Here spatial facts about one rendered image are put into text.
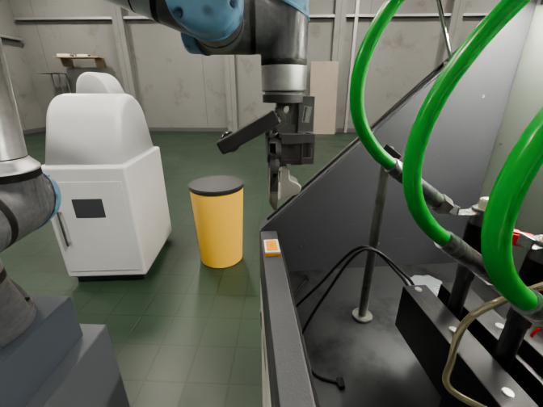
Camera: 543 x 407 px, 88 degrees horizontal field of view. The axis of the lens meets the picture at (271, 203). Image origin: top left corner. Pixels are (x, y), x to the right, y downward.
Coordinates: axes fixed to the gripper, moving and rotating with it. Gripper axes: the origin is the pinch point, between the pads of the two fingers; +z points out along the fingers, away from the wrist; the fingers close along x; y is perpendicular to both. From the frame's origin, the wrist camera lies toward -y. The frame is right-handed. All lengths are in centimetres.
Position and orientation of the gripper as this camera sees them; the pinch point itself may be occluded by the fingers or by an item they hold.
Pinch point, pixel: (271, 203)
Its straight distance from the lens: 55.1
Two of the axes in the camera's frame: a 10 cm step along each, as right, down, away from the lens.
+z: 0.0, 9.3, 3.8
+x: -0.7, -3.8, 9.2
